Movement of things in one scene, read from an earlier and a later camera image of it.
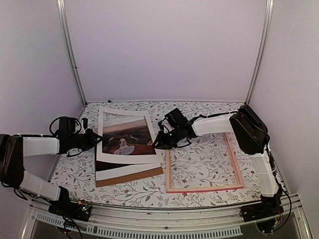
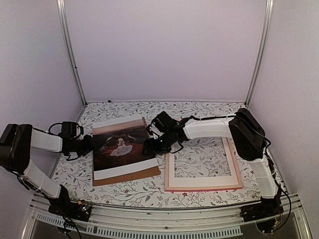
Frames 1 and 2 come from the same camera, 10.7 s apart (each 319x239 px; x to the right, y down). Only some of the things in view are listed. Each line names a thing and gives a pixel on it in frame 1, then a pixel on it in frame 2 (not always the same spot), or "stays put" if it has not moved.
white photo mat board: x=101 y=156 -> x=204 y=180
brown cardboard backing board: x=129 y=177 stays put
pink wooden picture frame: x=169 y=189 stays put
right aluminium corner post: x=269 y=13 stays put
